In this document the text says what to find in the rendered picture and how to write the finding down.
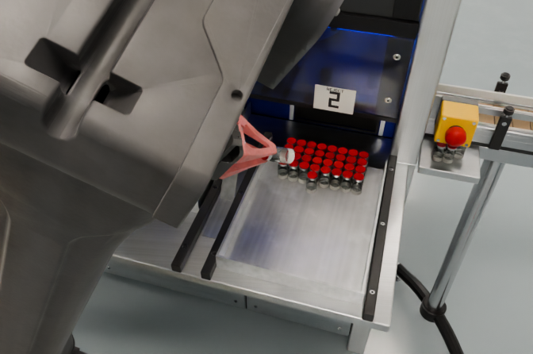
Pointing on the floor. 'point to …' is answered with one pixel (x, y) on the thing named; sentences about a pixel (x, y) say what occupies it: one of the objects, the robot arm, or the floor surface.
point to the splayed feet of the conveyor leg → (430, 309)
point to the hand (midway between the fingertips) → (266, 152)
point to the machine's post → (424, 73)
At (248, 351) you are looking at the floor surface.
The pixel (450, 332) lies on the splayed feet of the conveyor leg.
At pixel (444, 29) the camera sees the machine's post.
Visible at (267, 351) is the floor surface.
